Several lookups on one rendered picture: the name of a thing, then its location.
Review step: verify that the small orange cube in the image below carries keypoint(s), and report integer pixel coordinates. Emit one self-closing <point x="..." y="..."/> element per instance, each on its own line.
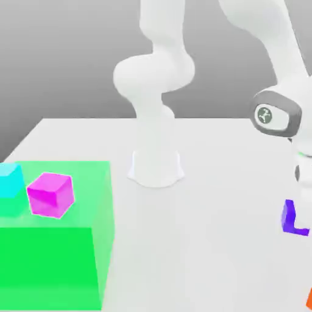
<point x="309" y="299"/>

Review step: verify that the small purple cube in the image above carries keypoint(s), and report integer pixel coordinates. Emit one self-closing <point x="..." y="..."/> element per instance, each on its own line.
<point x="288" y="219"/>

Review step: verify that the small magenta cube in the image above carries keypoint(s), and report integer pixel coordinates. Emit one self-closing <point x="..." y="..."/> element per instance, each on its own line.
<point x="50" y="195"/>

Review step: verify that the small cyan cube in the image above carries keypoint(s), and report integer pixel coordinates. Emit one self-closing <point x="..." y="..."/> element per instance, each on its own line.
<point x="9" y="180"/>

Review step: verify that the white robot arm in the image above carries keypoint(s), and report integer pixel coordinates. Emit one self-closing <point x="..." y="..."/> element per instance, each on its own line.
<point x="153" y="73"/>

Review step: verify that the large green box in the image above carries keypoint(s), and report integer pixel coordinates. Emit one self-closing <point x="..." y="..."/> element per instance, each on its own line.
<point x="48" y="263"/>

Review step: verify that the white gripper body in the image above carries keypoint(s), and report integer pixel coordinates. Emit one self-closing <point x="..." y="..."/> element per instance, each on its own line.
<point x="306" y="209"/>

